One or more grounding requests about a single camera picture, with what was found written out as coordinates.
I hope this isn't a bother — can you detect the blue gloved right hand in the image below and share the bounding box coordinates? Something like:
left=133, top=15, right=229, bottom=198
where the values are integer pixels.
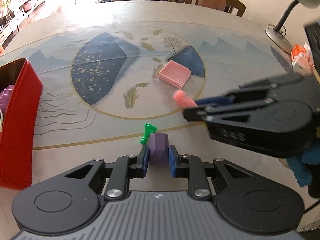
left=286, top=141, right=319, bottom=187

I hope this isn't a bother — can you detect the purple toy figure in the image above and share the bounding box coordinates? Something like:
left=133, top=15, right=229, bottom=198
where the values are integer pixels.
left=0, top=85, right=15, bottom=115

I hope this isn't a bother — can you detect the purple hexagonal block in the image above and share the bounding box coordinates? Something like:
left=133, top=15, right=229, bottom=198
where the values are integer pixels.
left=149, top=133, right=169, bottom=166

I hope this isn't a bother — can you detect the red metal tin box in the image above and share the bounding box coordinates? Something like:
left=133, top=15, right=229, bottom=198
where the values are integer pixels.
left=1, top=57, right=43, bottom=190

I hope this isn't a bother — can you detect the pink ridged soap dish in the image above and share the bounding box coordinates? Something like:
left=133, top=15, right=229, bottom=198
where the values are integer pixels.
left=158, top=60, right=191, bottom=89

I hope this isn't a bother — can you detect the pink cylinder piece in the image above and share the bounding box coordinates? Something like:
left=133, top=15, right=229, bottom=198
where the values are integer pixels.
left=172, top=89, right=197, bottom=108

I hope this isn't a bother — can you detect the orange white snack packet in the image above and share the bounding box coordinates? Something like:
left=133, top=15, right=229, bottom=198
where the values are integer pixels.
left=291, top=43, right=315, bottom=76

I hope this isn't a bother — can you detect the white tv console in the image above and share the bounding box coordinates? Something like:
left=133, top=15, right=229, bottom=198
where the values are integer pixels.
left=1, top=0, right=46, bottom=45

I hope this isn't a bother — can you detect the green chess pawn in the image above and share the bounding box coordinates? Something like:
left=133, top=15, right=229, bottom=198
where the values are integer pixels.
left=140, top=123, right=157, bottom=145

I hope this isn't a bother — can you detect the grey desk lamp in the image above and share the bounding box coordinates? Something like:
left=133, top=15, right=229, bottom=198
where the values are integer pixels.
left=265, top=0, right=319, bottom=55

